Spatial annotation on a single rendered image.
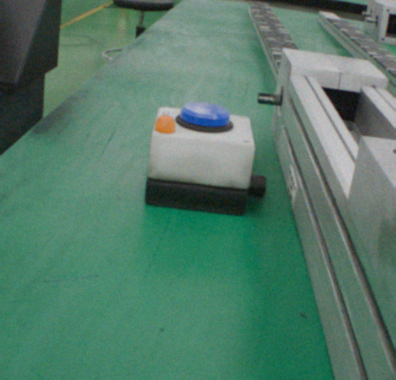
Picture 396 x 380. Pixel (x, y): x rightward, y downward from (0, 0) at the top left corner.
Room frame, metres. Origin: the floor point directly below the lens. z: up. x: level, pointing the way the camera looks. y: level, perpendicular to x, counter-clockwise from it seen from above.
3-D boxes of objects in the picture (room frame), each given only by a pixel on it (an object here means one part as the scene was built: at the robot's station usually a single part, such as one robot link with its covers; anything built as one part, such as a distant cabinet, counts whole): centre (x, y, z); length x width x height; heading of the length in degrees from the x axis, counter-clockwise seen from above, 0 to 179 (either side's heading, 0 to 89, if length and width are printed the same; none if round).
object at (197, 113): (0.52, 0.00, 0.84); 0.04 x 0.04 x 0.02
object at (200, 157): (0.52, -0.01, 0.81); 0.10 x 0.08 x 0.06; 91
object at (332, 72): (0.69, -0.11, 0.83); 0.12 x 0.09 x 0.10; 91
